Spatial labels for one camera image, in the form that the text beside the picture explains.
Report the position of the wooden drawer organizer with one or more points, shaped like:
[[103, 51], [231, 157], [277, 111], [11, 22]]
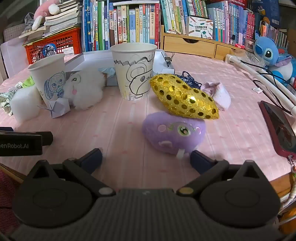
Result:
[[185, 46]]

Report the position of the small grey box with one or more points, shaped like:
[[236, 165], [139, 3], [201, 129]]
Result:
[[249, 45]]

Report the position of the white cardboard box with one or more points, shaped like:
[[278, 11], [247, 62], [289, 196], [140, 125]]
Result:
[[92, 58]]

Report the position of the blue alien plush toy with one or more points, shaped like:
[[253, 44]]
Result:
[[266, 51]]

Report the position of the folded paper crane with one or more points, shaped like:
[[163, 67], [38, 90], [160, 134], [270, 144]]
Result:
[[59, 107]]

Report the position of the row of slim paperback books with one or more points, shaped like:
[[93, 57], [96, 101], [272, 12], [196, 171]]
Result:
[[222, 20]]

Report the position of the pink tablecloth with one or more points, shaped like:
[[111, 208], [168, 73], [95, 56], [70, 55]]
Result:
[[115, 127]]

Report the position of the pink and white plush toy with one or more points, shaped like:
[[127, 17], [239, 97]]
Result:
[[45, 10]]

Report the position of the red plastic crate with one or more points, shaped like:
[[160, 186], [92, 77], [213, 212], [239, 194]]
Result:
[[67, 39]]

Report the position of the purple plush toy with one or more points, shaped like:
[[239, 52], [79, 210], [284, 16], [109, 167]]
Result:
[[161, 136]]

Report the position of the paper cup with black line drawing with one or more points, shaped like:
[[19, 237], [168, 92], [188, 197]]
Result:
[[136, 69]]

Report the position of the small pink packet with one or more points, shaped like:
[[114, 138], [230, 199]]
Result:
[[240, 45]]

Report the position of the white board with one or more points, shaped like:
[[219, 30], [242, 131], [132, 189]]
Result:
[[11, 58]]

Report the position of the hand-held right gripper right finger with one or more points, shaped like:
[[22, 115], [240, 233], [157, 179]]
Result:
[[200, 161]]

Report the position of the paper cup with blue figure drawing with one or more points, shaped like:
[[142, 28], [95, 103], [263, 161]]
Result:
[[46, 71]]

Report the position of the row of tall upright books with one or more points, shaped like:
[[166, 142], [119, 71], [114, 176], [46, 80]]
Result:
[[120, 23]]

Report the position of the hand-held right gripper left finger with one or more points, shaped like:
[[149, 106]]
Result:
[[92, 160]]

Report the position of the metal binder clip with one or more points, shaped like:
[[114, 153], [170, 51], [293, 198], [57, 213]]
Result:
[[168, 62]]

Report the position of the dark blue cardboard box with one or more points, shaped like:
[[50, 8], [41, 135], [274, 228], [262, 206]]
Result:
[[266, 11]]

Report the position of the small bottle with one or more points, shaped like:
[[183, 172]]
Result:
[[234, 39]]

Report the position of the leaning colourful books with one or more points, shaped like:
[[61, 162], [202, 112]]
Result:
[[272, 34]]

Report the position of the white fluffy plush toy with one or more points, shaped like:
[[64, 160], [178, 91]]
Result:
[[87, 90]]

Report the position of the white pipe frame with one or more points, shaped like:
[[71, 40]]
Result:
[[238, 61]]

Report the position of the light blue tissue pack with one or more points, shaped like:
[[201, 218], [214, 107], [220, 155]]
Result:
[[108, 70]]

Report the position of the gold sequin plush toy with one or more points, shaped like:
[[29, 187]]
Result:
[[182, 97]]

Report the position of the dark red cloth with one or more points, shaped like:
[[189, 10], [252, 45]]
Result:
[[7, 197]]

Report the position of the crumpled paper scrap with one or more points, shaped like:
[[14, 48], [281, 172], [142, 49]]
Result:
[[257, 90]]

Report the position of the green patterned cloth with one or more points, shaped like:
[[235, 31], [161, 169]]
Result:
[[9, 99]]

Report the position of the toy bicycle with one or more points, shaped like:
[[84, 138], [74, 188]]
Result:
[[51, 53]]

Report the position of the phone in red case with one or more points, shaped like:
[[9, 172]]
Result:
[[277, 129]]

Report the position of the white box with colourful print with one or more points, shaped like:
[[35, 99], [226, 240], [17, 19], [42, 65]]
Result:
[[198, 27]]

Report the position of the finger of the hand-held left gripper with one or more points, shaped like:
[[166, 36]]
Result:
[[47, 138], [5, 128]]

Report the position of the stack of worn books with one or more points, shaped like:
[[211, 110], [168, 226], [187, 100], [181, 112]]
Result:
[[62, 20]]

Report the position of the clear plastic bag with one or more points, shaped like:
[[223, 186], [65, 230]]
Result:
[[252, 56]]

